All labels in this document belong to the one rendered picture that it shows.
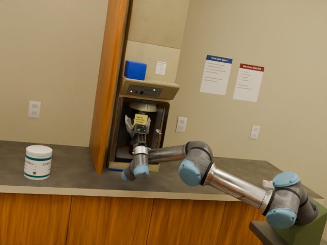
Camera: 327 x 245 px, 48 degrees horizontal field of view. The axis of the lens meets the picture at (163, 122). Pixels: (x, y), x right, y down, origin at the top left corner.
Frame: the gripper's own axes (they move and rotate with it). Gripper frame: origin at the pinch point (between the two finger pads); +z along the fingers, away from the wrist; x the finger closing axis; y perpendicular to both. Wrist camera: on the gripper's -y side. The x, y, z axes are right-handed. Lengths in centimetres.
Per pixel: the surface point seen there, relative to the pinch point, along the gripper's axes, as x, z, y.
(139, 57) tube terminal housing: 0.0, 34.1, 10.4
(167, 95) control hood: -18.7, 16.9, 0.4
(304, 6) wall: -131, 103, 18
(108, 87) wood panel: 16.3, 15.4, 3.4
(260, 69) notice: -105, 66, -18
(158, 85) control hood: -10.7, 16.9, 8.4
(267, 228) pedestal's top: -60, -63, 10
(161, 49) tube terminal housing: -12.5, 38.4, 14.7
